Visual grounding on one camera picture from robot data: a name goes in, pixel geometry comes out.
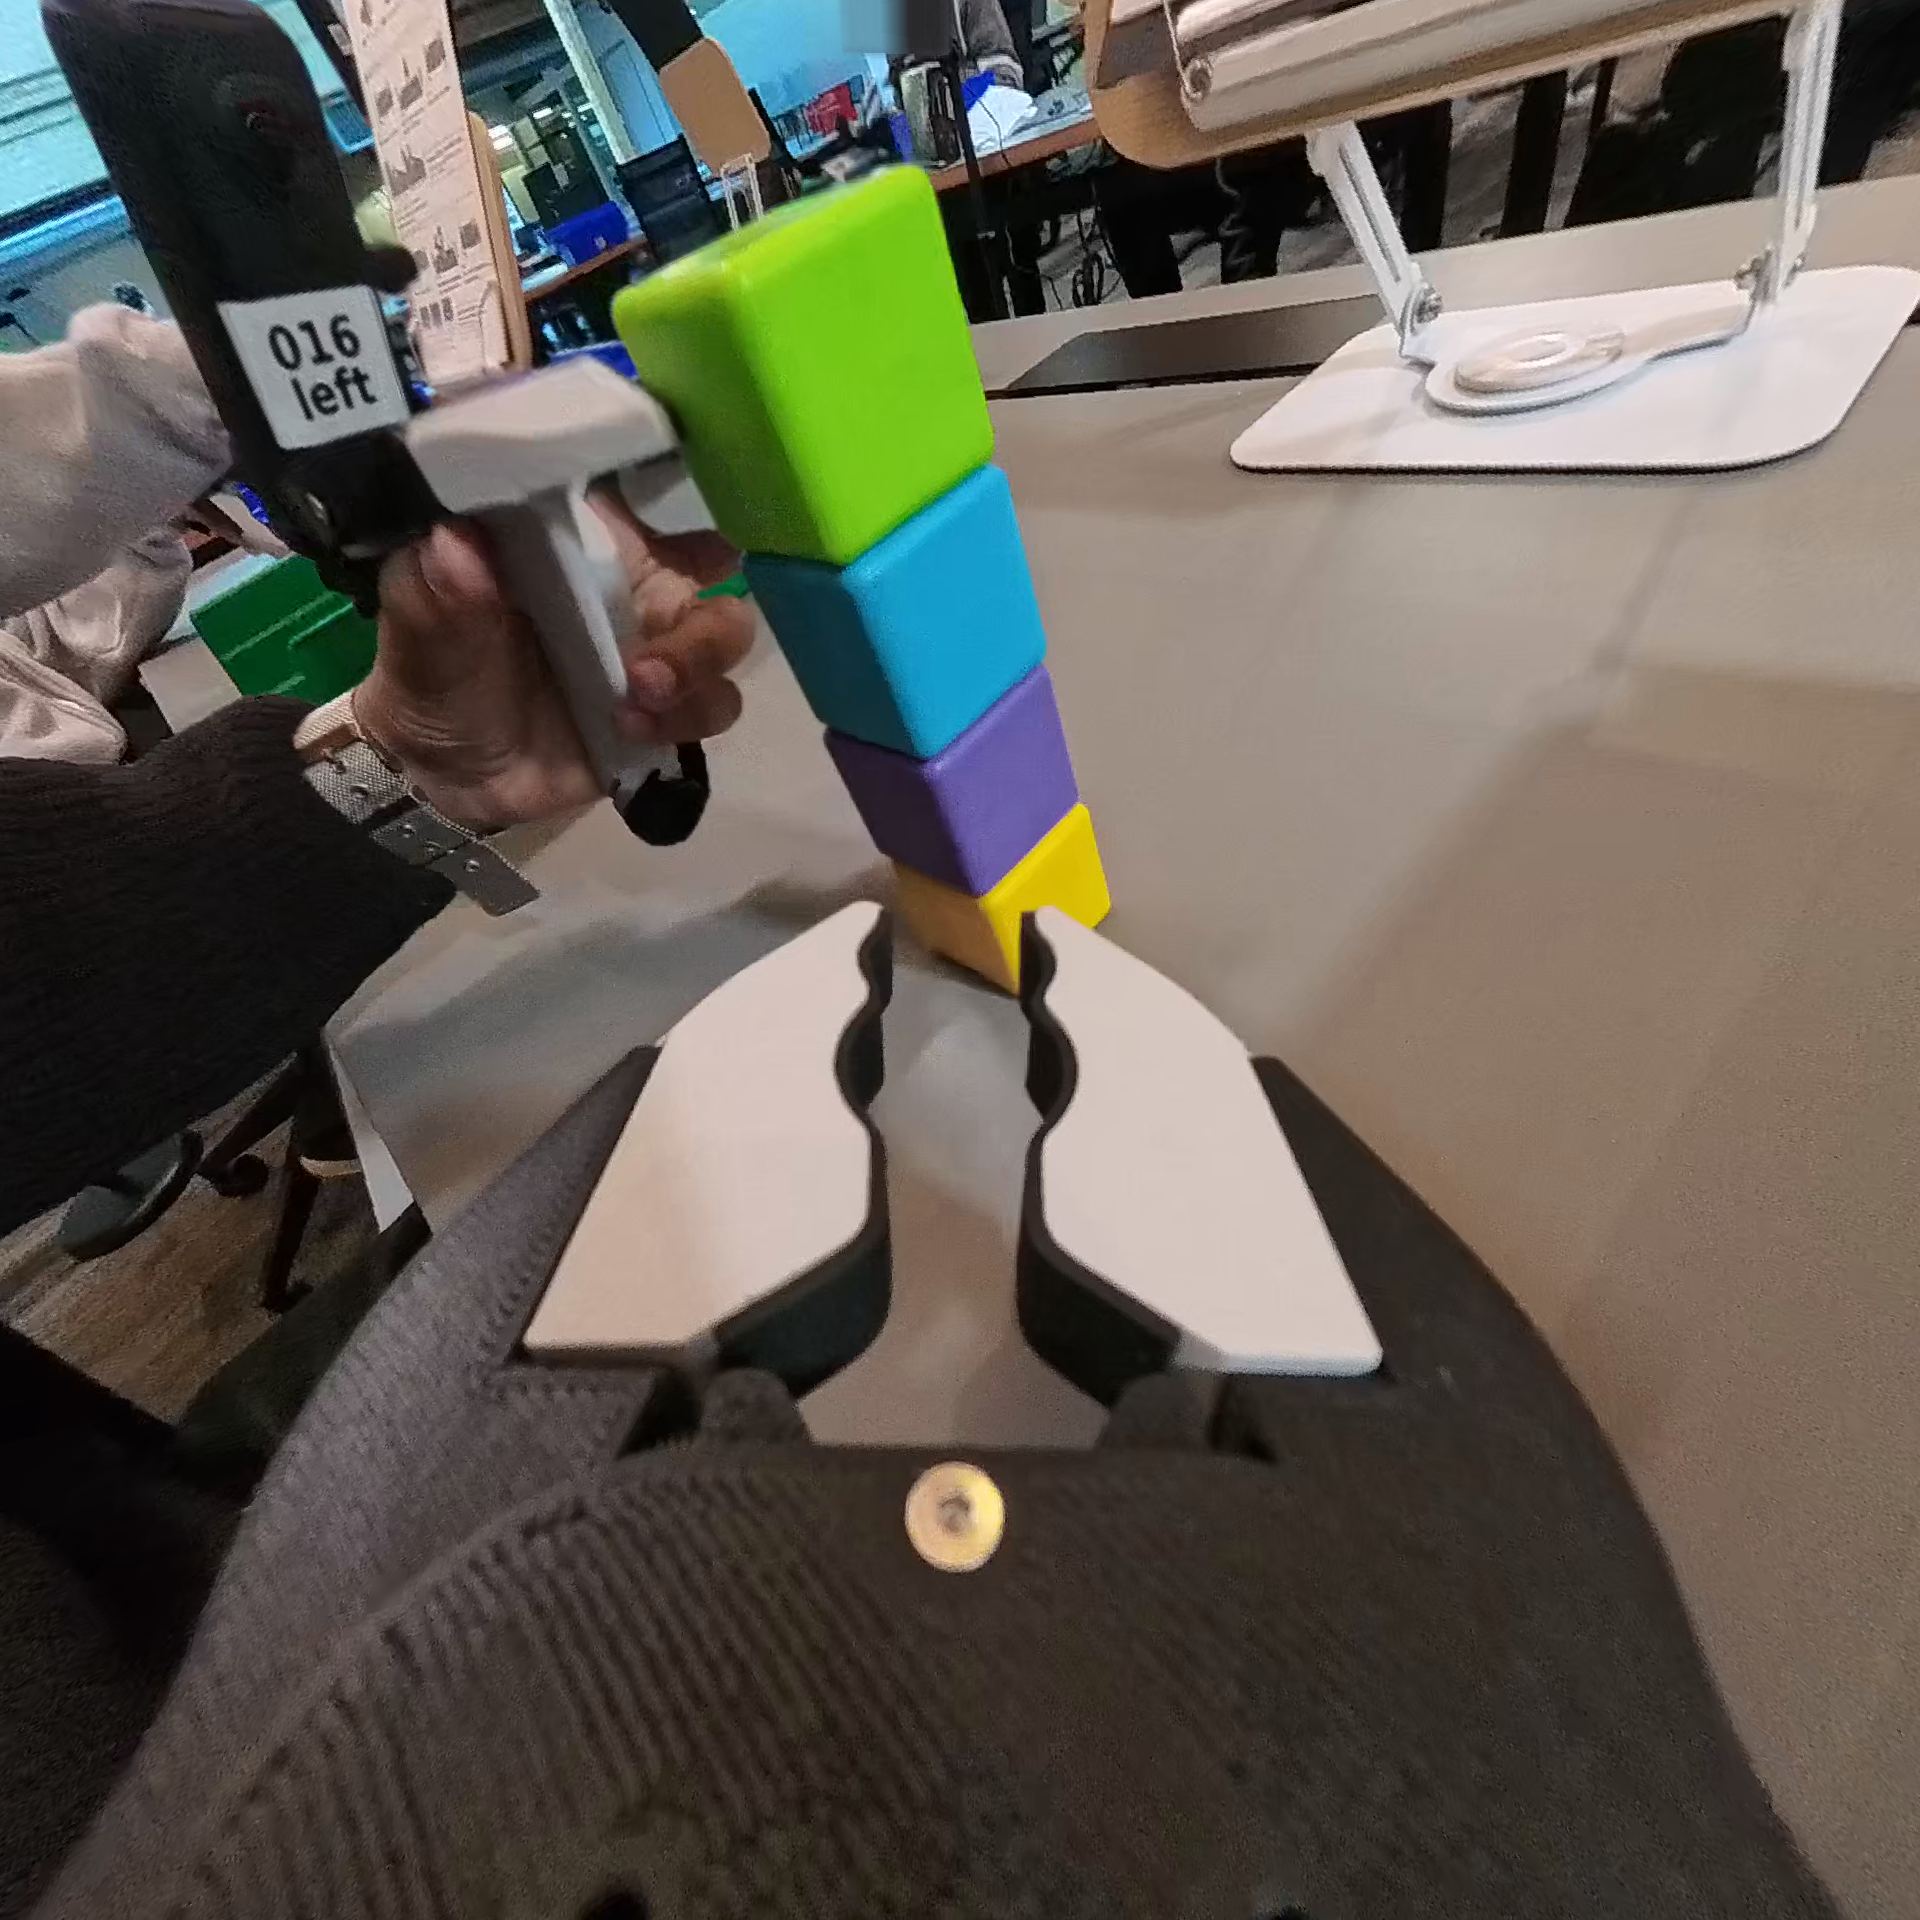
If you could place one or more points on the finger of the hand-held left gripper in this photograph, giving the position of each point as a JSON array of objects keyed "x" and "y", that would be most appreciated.
[{"x": 541, "y": 435}]

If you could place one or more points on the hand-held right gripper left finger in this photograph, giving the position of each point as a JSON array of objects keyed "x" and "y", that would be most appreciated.
[{"x": 721, "y": 1171}]

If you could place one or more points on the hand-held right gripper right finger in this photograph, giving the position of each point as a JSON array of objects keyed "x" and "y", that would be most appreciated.
[{"x": 1184, "y": 1185}]

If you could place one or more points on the lime green magnetic cube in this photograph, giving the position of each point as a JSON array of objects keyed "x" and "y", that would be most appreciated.
[{"x": 810, "y": 360}]

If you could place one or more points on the green plastic bin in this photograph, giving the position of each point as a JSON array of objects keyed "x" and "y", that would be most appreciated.
[{"x": 285, "y": 630}]

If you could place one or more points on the yellow magnetic cube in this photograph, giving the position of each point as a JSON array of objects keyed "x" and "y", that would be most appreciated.
[{"x": 1050, "y": 893}]

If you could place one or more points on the blue magnetic cube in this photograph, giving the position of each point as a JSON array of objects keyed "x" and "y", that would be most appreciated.
[{"x": 901, "y": 615}]

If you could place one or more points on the purple magnetic cube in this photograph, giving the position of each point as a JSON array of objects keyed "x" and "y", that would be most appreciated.
[{"x": 960, "y": 789}]

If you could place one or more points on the person's left forearm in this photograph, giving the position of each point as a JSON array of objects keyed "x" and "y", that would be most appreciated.
[{"x": 181, "y": 930}]

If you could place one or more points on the person's left hand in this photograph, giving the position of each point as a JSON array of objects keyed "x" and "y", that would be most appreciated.
[{"x": 464, "y": 691}]

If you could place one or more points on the tall instruction board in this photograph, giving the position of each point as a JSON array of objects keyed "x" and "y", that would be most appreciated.
[{"x": 442, "y": 194}]

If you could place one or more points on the distant wooden board stand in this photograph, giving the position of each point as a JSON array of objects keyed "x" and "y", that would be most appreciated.
[{"x": 712, "y": 104}]

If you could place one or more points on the silver wristwatch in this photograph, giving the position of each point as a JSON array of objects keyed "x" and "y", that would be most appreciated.
[{"x": 374, "y": 794}]

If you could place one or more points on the long wooden desk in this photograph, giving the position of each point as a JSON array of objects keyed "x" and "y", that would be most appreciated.
[{"x": 1034, "y": 142}]

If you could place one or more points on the closed grey laptop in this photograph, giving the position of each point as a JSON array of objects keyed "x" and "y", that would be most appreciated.
[{"x": 1170, "y": 352}]

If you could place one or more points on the person's black sweater torso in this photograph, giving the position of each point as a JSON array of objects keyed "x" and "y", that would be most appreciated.
[{"x": 90, "y": 1574}]

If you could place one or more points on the white monitor stand base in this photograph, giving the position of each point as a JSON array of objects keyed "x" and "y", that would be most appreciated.
[{"x": 1650, "y": 404}]

